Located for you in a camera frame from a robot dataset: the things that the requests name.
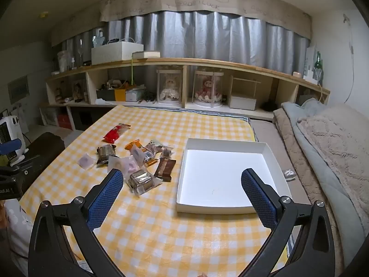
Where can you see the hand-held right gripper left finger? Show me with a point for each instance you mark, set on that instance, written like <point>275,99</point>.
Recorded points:
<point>107,194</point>

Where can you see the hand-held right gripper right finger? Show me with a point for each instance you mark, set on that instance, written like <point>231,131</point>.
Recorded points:
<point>259,199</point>

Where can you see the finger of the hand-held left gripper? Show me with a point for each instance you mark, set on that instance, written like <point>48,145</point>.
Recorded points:
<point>10,147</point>

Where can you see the clear packet pink pastry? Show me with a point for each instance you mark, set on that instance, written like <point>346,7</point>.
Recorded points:
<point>117,164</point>

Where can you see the white shallow cardboard tray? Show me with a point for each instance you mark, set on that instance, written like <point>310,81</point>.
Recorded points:
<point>222,179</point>

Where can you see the clear packet dark cake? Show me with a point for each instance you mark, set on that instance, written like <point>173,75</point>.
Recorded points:
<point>106,151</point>

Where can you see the brown chocolate bar packet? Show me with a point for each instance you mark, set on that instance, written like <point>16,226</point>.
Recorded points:
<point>165,169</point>

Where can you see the white electric heater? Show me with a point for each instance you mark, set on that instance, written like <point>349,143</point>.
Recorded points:
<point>10,128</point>

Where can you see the black bulky object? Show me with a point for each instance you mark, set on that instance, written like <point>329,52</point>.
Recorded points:
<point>46,147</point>

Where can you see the clear packet foil cake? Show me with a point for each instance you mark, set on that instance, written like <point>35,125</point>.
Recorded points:
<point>141,180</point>

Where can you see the crumpled clear wrapper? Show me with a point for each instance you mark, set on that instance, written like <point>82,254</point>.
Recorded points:
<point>289,174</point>

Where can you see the person's white patterned clothing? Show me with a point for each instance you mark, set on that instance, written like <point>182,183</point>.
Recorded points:
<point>16,230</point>

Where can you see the beige quilted mattress pad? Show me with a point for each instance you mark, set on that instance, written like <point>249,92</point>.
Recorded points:
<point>294,155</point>

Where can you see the orange snack packet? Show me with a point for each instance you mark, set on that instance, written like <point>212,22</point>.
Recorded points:
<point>133,144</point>

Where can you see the red storage box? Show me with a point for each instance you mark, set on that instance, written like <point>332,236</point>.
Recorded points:
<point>62,120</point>

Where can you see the red snack packet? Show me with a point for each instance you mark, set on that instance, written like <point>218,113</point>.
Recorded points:
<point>116,132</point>

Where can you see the yellow checked tablecloth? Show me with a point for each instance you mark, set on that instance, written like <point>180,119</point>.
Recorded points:
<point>161,230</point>

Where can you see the clear packet with red label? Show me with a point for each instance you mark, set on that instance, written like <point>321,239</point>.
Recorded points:
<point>152,146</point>

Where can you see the grey blue blanket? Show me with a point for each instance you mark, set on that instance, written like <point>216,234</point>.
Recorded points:
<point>323,176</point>

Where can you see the clear packet dark cookie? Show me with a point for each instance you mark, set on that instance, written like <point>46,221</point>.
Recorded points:
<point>167,151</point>

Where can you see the framed photo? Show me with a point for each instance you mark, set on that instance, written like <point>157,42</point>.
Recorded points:
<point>77,89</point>

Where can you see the yellow cardboard box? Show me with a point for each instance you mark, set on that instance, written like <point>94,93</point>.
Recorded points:
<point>116,94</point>

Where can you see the beige fluffy blanket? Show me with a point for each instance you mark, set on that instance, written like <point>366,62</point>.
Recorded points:
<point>340,138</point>

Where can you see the clear jar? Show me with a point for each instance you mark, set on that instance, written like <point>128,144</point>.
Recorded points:
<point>62,60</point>

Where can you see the tissue box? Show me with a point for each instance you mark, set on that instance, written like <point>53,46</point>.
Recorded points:
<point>135,94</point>

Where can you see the wine glass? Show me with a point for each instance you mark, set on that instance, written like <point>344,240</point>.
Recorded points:
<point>80,48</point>

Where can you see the pink doll display case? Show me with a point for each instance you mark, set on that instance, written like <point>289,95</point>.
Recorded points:
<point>208,89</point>

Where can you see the cream doll display case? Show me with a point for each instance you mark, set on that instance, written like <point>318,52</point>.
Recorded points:
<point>169,86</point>

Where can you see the white storage box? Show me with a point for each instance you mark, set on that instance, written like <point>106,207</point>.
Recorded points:
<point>116,52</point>

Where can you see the green glass bottle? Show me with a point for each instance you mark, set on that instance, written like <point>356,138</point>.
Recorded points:
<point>318,67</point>

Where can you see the wooden shelf unit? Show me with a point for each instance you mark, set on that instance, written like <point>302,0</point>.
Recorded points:
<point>201,65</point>

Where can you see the thick book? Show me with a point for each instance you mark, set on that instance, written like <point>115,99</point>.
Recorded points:
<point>147,54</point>

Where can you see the grey curtain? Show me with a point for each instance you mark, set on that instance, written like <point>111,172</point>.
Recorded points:
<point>201,40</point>

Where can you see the beige printed valance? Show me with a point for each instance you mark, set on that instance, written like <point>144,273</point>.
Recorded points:
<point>187,1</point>

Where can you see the wall picture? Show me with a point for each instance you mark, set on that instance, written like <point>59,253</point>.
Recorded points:
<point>18,89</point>

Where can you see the wooden frame white box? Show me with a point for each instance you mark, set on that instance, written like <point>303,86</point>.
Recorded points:
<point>243,101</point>

